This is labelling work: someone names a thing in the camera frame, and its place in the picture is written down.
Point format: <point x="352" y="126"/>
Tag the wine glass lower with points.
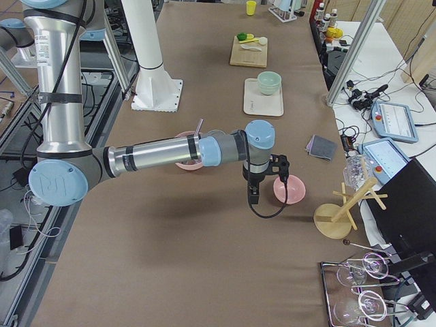
<point x="357" y="310"/>

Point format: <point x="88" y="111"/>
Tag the wooden cutting board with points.
<point x="248" y="58"/>

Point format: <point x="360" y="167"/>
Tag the blue teach pendant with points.
<point x="386" y="158"/>
<point x="394" y="121"/>

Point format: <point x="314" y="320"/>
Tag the aluminium frame post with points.
<point x="360" y="38"/>

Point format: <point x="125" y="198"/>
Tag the grey folded cloth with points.
<point x="321" y="148"/>

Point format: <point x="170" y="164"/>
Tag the metal scoop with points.
<point x="199" y="126"/>

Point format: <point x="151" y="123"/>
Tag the black monitor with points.
<point x="408" y="222"/>

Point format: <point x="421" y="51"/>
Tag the yellow plastic cup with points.
<point x="251" y="7"/>

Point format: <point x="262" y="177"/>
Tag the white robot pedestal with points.
<point x="155" y="89"/>

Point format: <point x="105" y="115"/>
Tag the clear glass mug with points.
<point x="357" y="170"/>

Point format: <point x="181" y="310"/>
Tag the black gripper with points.
<point x="256" y="178"/>

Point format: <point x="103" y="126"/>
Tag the wine glass rack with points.
<point x="334" y="291"/>

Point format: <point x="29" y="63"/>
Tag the large pink ice bowl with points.
<point x="187" y="165"/>

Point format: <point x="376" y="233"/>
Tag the white wire cup rack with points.
<point x="286" y="10"/>

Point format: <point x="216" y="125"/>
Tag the wooden cup tree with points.
<point x="336" y="221"/>

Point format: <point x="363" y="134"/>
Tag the wine glass upper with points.
<point x="355" y="272"/>

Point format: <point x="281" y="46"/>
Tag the blue teach pendant far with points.
<point x="394" y="121"/>

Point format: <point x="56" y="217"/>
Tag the cream serving tray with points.
<point x="256" y="103"/>

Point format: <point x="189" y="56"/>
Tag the green toy lime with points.
<point x="241" y="36"/>

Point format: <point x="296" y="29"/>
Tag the blue teach pendant near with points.
<point x="386" y="158"/>

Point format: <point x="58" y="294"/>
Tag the green bowl stack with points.
<point x="268" y="82"/>

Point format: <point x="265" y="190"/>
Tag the yellow plastic knife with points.
<point x="248" y="41"/>

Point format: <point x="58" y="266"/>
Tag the white plastic spoon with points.
<point x="251" y="48"/>

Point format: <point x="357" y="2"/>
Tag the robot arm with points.
<point x="68" y="167"/>

